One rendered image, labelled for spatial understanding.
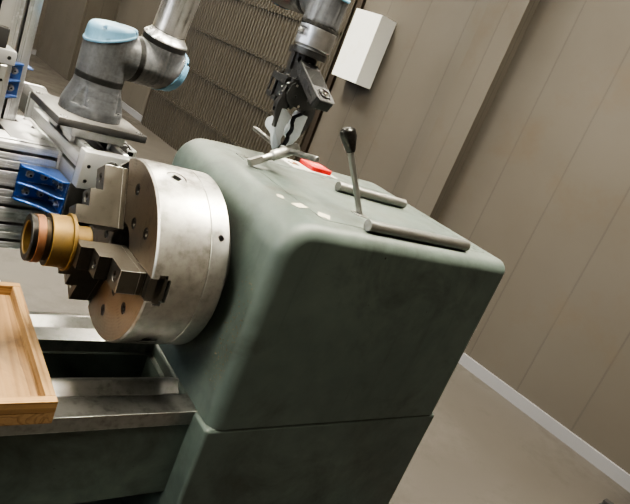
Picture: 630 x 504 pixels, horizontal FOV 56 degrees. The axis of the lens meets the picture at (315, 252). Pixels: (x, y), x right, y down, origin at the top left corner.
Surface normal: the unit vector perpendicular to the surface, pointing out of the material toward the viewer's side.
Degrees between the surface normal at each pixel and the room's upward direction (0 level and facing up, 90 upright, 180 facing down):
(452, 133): 90
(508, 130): 90
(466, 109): 90
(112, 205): 58
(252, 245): 90
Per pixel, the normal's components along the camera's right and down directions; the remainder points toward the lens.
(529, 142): -0.71, -0.07
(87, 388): 0.58, -0.55
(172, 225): 0.63, -0.24
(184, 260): 0.62, 0.07
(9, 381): 0.36, -0.89
